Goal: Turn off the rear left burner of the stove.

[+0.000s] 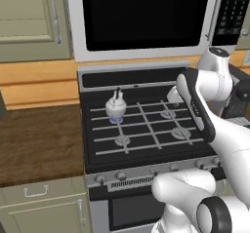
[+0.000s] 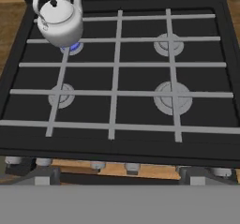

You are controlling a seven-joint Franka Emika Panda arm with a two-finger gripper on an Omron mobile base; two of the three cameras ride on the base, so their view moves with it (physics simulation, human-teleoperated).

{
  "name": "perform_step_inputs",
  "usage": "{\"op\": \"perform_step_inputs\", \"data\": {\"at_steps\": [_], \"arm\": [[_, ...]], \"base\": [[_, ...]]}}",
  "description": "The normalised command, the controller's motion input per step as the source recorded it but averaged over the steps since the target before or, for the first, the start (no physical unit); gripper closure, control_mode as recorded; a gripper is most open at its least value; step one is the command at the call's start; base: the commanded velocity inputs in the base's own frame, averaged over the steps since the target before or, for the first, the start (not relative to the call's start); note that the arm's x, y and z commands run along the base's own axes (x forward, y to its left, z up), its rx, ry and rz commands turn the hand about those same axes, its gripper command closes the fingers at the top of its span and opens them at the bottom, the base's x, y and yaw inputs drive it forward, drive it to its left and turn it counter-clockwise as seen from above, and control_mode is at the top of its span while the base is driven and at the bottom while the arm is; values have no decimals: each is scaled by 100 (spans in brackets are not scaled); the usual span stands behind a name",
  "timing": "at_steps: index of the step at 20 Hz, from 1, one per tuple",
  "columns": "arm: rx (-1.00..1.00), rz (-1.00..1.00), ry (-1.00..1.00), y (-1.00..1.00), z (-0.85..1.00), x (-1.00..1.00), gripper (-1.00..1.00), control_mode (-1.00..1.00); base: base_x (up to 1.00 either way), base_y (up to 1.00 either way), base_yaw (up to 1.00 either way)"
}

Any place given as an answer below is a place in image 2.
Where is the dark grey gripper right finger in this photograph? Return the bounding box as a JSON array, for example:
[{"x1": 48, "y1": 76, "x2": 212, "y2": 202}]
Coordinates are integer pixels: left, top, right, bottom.
[{"x1": 179, "y1": 166, "x2": 239, "y2": 187}]

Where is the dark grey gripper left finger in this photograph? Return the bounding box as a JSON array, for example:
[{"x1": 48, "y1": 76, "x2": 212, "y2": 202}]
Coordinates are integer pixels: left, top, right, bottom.
[{"x1": 5, "y1": 166, "x2": 61, "y2": 187}]

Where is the white stove knob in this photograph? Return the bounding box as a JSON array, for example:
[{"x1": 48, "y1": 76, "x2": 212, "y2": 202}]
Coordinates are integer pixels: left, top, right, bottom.
[
  {"x1": 4, "y1": 156, "x2": 23, "y2": 166},
  {"x1": 35, "y1": 157, "x2": 53, "y2": 167},
  {"x1": 208, "y1": 167, "x2": 233, "y2": 177},
  {"x1": 124, "y1": 162, "x2": 141, "y2": 176},
  {"x1": 90, "y1": 160, "x2": 107, "y2": 172}
]

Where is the black stove with grey grates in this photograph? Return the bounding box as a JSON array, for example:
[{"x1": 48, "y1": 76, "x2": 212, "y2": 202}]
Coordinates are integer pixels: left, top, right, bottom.
[{"x1": 0, "y1": 0, "x2": 240, "y2": 186}]

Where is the white kettle with black knob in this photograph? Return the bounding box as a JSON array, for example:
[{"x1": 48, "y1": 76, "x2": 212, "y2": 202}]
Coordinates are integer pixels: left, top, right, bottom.
[{"x1": 29, "y1": 0, "x2": 84, "y2": 49}]

